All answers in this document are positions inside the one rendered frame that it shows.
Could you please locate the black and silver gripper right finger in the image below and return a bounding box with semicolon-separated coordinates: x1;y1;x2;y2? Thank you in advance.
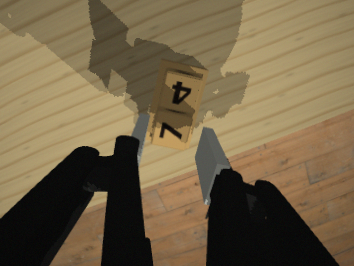
195;127;339;266

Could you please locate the tan wooden cube with black digit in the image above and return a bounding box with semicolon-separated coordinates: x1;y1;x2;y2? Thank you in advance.
151;106;193;151

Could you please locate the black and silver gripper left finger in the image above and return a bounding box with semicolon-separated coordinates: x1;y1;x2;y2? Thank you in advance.
0;113;153;266

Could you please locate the tan wooden cube with number 4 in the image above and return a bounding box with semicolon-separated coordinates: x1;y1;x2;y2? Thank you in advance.
159;67;203;114

